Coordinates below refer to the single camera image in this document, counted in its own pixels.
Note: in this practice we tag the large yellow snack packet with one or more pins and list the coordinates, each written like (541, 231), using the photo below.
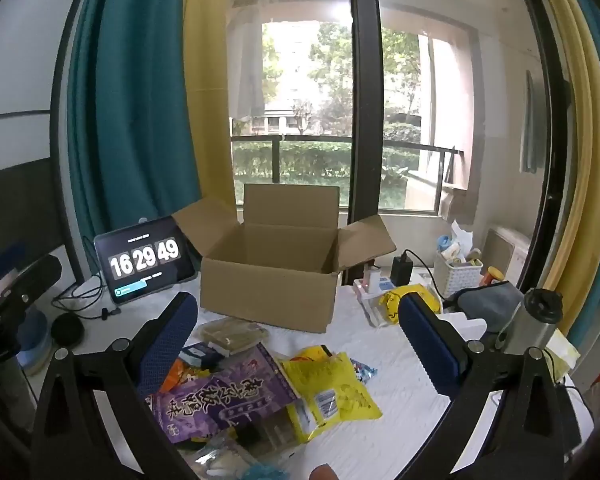
(335, 390)

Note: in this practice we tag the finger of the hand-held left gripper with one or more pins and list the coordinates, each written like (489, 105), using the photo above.
(5, 257)
(37, 272)

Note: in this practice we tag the yellow side curtain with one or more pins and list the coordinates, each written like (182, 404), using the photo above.
(575, 135)

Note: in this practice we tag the white power strip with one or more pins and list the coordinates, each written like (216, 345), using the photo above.
(367, 300)

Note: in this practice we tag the white paper roll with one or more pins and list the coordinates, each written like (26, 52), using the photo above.
(467, 324)

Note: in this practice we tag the black round speaker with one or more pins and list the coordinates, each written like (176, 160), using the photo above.
(67, 331)

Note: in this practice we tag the black balcony railing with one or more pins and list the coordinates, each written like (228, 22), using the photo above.
(330, 140)

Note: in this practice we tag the black window post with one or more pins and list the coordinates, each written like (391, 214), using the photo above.
(364, 85)

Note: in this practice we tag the black charger adapter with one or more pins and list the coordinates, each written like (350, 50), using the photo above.
(402, 270)

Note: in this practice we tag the white tissue paper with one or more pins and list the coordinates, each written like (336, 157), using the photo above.
(461, 235)

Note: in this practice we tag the pale yellow packet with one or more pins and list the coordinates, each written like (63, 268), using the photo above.
(562, 355)

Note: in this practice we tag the person's right hand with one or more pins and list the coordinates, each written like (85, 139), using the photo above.
(325, 474)

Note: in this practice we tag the purple snack packet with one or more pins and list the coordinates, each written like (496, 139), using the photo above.
(215, 400)

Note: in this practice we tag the clear white label snack packet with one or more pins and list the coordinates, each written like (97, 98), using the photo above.
(225, 460)

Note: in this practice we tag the blue bowl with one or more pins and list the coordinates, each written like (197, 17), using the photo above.
(35, 345)

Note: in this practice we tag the blue white snack packet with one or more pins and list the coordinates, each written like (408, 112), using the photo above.
(365, 369)

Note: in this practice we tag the black tablet clock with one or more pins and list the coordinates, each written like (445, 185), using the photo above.
(145, 260)

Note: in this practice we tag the steel thermos bottle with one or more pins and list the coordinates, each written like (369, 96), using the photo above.
(527, 325)

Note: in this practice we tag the small yellow snack packet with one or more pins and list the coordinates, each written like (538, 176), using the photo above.
(310, 353)

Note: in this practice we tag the white woven basket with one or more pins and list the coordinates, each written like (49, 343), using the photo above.
(457, 275)

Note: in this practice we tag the white hanging cloth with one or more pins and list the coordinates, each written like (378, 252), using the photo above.
(247, 60)

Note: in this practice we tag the white plug adapter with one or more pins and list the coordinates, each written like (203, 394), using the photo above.
(371, 277)

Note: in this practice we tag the dark blue snack packet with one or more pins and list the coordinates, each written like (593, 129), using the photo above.
(202, 355)

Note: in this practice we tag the grey hanging cloth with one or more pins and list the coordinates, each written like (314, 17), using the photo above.
(530, 125)

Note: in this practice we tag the grey cloth pouch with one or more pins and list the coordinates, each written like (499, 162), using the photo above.
(490, 302)

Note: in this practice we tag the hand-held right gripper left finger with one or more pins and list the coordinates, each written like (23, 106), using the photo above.
(170, 340)

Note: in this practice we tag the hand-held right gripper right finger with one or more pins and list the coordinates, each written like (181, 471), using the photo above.
(432, 345)

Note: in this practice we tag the clear packet of brown bars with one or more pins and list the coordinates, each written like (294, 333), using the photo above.
(232, 337)

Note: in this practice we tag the yellow cartoon snack packet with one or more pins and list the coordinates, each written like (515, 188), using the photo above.
(395, 300)

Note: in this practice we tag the cardboard box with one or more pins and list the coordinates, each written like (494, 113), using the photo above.
(265, 290)

